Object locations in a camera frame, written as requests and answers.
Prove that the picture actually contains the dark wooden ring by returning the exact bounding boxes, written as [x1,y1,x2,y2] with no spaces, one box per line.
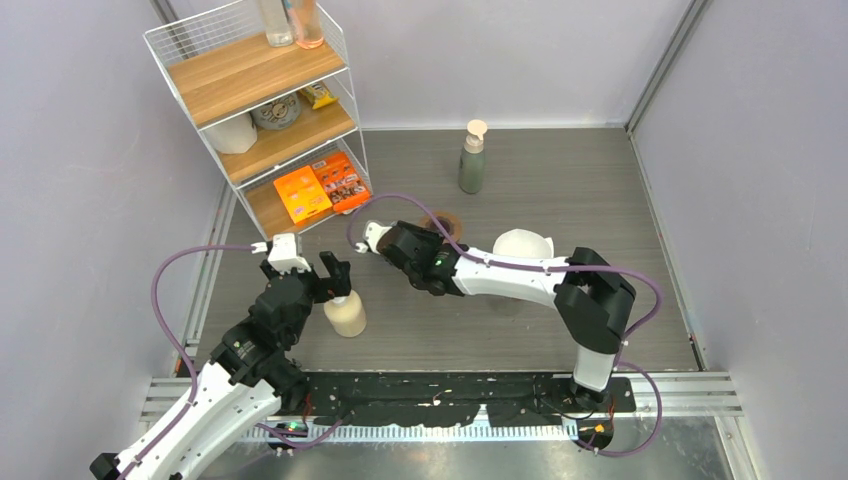
[418,211,464,241]

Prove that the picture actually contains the white coffee filter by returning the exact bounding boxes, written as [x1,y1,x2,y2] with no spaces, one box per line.
[492,228,555,259]

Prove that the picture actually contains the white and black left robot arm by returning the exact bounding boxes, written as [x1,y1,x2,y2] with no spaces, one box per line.
[90,251,352,479]

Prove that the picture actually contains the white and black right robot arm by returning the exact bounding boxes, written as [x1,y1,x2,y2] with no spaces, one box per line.
[363,221,636,411]

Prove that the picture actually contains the cream pump bottle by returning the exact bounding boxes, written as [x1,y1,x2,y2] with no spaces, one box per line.
[323,290,367,338]

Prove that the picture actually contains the orange box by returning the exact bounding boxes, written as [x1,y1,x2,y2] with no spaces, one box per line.
[272,166,333,226]

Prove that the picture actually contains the orange photo booklet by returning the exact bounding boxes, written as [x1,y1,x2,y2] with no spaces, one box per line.
[310,152,372,214]

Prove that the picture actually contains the clear glass carafe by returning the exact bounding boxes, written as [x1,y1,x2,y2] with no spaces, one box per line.
[486,296,524,317]

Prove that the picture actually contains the green pump bottle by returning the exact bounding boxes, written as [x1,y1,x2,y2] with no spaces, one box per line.
[458,119,488,194]

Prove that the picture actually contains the round decorated tin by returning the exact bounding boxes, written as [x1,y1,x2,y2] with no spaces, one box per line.
[250,93,301,131]

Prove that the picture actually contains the yellow snack packet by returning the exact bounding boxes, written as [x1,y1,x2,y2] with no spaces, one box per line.
[300,81,338,110]

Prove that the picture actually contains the clear bottle on shelf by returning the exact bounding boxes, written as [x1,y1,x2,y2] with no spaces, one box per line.
[257,0,294,47]

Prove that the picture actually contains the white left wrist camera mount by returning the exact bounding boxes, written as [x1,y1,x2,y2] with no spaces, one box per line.
[250,233,312,273]

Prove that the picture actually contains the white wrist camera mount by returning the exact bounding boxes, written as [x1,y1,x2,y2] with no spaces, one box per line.
[250,233,312,273]
[354,220,393,254]

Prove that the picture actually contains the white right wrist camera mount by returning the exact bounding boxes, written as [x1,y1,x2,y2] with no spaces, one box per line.
[354,220,393,254]

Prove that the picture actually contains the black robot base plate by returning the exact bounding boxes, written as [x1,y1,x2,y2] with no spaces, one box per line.
[278,371,636,428]

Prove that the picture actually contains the white wire wooden shelf rack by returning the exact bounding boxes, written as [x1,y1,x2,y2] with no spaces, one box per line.
[144,1,369,238]

